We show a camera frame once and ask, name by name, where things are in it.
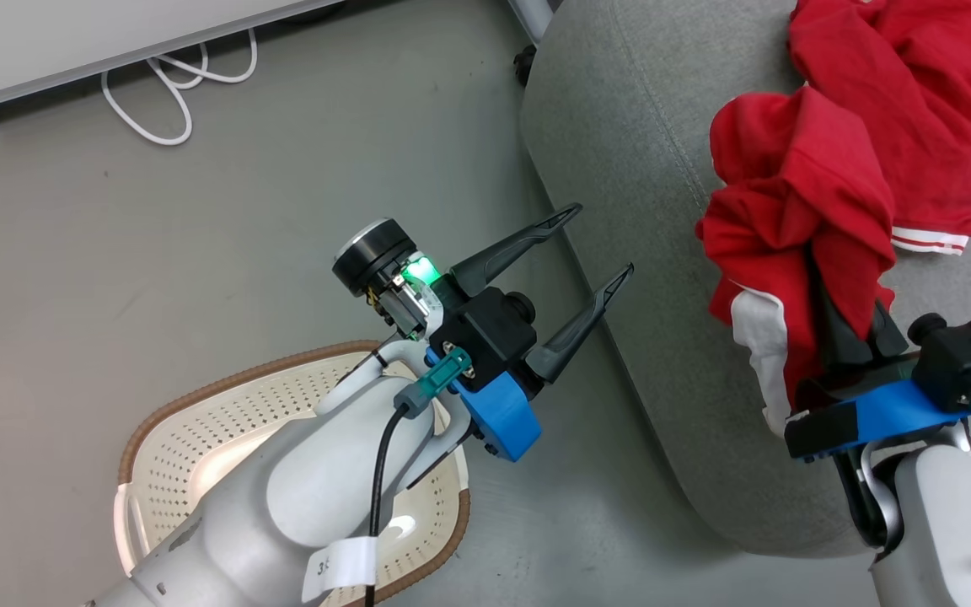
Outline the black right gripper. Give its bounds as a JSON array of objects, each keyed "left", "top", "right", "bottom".
[{"left": 797, "top": 274, "right": 918, "bottom": 411}]

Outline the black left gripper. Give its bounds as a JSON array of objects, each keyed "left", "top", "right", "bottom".
[{"left": 332, "top": 203, "right": 635, "bottom": 384}]

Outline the red garment with white stripes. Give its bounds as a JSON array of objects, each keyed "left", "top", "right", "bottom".
[{"left": 695, "top": 0, "right": 971, "bottom": 439}]

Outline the grey fabric sofa seat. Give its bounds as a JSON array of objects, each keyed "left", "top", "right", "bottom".
[{"left": 521, "top": 0, "right": 971, "bottom": 559}]

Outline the white laundry basket brown rim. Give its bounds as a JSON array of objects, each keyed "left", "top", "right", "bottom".
[{"left": 115, "top": 340, "right": 472, "bottom": 607}]

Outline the grey desk leg beside sofa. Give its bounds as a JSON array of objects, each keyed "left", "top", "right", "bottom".
[{"left": 506, "top": 0, "right": 556, "bottom": 44}]

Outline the large white desk panel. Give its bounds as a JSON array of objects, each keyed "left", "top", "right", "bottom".
[{"left": 0, "top": 0, "right": 345, "bottom": 121}]

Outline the blue right camera bracket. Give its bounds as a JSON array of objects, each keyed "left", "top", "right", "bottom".
[{"left": 784, "top": 379, "right": 971, "bottom": 461}]

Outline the blue camera bracket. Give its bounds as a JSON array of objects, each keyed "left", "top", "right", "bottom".
[
  {"left": 425, "top": 346, "right": 544, "bottom": 463},
  {"left": 784, "top": 379, "right": 971, "bottom": 461}
]

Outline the blue left camera bracket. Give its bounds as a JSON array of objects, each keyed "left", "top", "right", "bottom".
[{"left": 425, "top": 346, "right": 544, "bottom": 463}]

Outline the teal left camera connector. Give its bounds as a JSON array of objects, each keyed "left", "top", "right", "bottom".
[{"left": 393, "top": 350, "right": 475, "bottom": 420}]

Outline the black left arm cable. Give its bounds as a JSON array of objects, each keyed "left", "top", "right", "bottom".
[{"left": 364, "top": 405, "right": 410, "bottom": 607}]

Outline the coiled white power cable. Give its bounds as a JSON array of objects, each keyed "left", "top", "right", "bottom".
[{"left": 101, "top": 29, "right": 260, "bottom": 147}]

